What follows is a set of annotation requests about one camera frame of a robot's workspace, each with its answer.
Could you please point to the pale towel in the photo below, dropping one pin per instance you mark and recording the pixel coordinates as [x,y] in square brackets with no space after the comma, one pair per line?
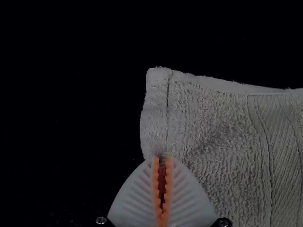
[213,130]

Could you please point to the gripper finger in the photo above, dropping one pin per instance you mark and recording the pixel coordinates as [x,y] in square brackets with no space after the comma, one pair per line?
[137,201]
[187,201]

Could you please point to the black mat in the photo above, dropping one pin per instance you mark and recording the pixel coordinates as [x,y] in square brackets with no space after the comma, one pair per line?
[71,94]

